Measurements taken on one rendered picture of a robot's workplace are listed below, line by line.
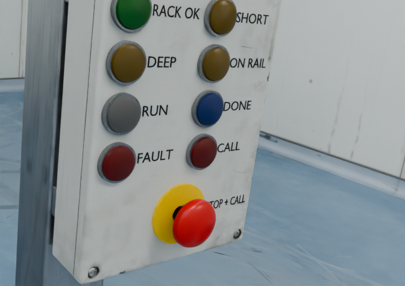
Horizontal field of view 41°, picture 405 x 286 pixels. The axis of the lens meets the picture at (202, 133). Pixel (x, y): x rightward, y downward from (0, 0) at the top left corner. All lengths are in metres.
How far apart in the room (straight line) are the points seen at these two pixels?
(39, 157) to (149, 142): 0.10
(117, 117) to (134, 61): 0.04
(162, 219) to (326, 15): 3.21
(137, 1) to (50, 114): 0.12
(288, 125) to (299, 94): 0.23
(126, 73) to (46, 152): 0.11
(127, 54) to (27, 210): 0.19
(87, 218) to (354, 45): 3.17
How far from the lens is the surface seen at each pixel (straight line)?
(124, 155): 0.39
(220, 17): 0.41
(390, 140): 3.44
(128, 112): 0.38
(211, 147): 0.44
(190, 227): 0.43
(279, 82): 3.78
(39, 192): 0.47
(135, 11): 0.37
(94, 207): 0.40
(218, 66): 0.42
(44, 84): 0.44
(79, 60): 0.39
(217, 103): 0.43
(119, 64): 0.37
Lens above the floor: 1.05
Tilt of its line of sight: 15 degrees down
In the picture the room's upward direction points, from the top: 8 degrees clockwise
